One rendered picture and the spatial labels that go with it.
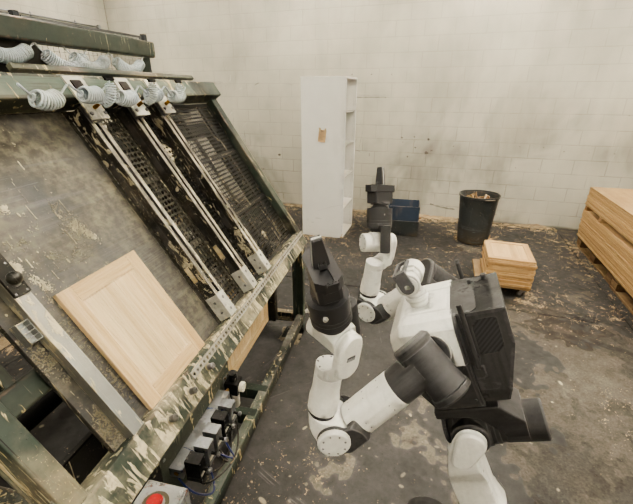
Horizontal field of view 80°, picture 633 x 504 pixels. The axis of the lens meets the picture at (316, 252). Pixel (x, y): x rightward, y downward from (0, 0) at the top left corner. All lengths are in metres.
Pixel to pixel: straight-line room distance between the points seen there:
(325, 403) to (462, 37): 5.74
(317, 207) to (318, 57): 2.44
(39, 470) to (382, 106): 5.84
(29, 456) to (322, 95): 4.51
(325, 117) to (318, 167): 0.63
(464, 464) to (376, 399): 0.48
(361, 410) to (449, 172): 5.57
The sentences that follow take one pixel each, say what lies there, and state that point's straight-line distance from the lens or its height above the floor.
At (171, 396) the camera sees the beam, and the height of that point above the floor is 0.90.
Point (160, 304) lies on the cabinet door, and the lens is 1.65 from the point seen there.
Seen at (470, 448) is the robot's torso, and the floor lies 0.95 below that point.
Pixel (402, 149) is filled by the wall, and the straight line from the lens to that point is 6.30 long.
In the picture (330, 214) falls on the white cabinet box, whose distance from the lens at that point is 5.24.
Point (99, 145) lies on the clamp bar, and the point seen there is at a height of 1.68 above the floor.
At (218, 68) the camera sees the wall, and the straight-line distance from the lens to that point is 7.26.
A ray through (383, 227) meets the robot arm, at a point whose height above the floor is 1.46.
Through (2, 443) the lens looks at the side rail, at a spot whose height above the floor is 1.12.
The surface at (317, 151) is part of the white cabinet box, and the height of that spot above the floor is 1.16.
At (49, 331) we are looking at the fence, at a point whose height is 1.24.
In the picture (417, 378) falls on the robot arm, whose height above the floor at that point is 1.30.
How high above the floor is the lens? 1.88
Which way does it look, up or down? 23 degrees down
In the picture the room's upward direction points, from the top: straight up
